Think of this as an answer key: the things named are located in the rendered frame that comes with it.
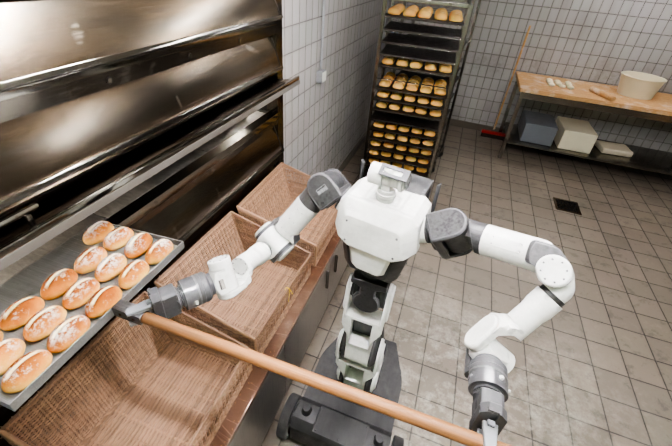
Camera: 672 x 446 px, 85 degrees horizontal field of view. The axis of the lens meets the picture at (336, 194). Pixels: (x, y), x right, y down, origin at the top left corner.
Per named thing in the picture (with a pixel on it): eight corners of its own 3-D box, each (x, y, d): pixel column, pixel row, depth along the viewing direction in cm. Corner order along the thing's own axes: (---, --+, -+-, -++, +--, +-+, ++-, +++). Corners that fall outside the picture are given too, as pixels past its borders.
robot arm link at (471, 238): (483, 262, 107) (439, 248, 115) (493, 236, 109) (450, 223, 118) (476, 247, 98) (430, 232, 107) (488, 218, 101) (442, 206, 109)
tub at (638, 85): (617, 97, 404) (627, 77, 392) (607, 86, 438) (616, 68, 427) (662, 104, 394) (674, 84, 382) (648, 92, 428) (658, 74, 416)
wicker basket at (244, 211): (237, 244, 210) (233, 206, 195) (281, 195, 255) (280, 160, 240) (316, 268, 199) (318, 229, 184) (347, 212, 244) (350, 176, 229)
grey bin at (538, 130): (519, 140, 452) (526, 122, 439) (517, 126, 492) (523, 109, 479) (550, 146, 443) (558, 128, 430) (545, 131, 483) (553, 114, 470)
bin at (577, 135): (556, 148, 441) (565, 129, 428) (550, 132, 481) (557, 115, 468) (589, 154, 433) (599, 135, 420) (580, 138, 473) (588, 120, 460)
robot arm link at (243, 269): (231, 301, 105) (257, 279, 117) (222, 272, 103) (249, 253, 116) (213, 301, 108) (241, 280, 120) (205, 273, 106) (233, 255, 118)
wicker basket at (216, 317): (163, 324, 163) (149, 282, 148) (234, 247, 208) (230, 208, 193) (258, 364, 151) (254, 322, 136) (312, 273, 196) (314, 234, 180)
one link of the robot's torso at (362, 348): (345, 335, 169) (355, 261, 143) (382, 348, 165) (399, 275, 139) (334, 363, 157) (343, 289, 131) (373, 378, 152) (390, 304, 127)
